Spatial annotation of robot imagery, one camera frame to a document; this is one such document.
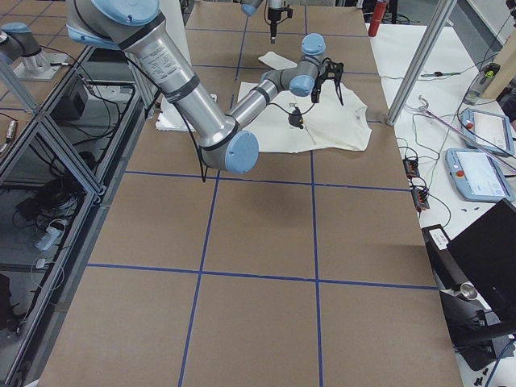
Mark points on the black orange electronics box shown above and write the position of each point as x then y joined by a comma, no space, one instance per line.
410,164
420,198

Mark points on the near blue teach pendant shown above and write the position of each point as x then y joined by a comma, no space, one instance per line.
476,176

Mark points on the red bottle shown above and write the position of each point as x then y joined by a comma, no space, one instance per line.
377,17

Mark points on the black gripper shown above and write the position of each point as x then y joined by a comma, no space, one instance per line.
318,85
274,17

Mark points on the far blue teach pendant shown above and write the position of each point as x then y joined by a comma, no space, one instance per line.
489,130

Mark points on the aluminium frame post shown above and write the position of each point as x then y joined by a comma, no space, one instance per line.
429,38

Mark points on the black orange electronics box far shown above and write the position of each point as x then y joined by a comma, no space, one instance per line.
410,164

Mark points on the blue teach pendant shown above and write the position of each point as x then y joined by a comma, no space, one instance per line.
476,176
489,130

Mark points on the white table cover sheet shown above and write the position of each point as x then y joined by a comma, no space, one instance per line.
428,122

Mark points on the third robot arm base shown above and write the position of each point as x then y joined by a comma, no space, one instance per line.
18,43

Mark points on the black orange electronics box near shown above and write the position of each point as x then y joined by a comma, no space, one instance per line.
420,198

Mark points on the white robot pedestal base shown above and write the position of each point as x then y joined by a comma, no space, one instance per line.
185,104

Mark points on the cream long-sleeve cat shirt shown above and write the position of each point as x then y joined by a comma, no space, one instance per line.
292,123

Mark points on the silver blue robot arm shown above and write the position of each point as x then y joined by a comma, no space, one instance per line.
250,7
139,28

